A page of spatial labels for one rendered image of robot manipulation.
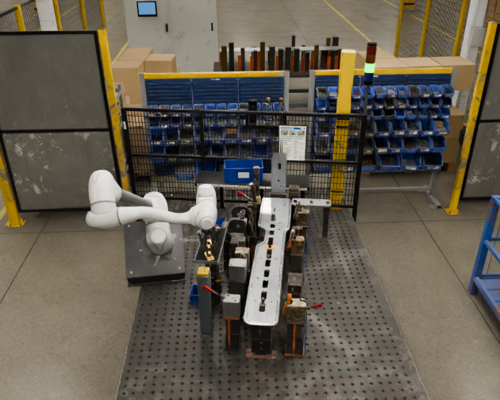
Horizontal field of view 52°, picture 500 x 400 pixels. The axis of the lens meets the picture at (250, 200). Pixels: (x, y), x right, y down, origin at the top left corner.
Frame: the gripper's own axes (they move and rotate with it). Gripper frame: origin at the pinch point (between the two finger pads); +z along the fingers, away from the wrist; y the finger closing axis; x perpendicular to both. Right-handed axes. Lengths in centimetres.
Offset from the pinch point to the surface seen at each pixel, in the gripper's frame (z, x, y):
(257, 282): 20.3, -12.4, 24.7
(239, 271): 12.7, -8.4, 15.0
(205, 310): 30.7, -14.5, -7.8
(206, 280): 8.5, -15.9, -6.1
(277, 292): 20.3, -24.9, 32.2
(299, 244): 20, 14, 63
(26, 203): 95, 281, -127
